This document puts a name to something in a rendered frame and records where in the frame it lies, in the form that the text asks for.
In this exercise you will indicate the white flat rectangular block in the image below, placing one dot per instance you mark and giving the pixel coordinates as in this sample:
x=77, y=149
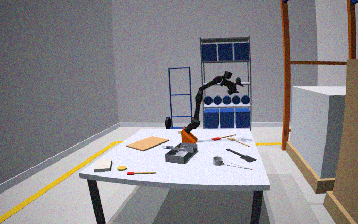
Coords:
x=103, y=165

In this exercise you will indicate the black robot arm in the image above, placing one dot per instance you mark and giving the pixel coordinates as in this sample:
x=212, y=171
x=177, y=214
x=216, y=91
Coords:
x=199, y=97

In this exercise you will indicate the yellow round disc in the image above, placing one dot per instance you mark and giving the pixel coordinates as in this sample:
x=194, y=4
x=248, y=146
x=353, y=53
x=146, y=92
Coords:
x=121, y=168

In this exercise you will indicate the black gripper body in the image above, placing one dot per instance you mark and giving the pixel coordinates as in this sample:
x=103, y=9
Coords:
x=238, y=81

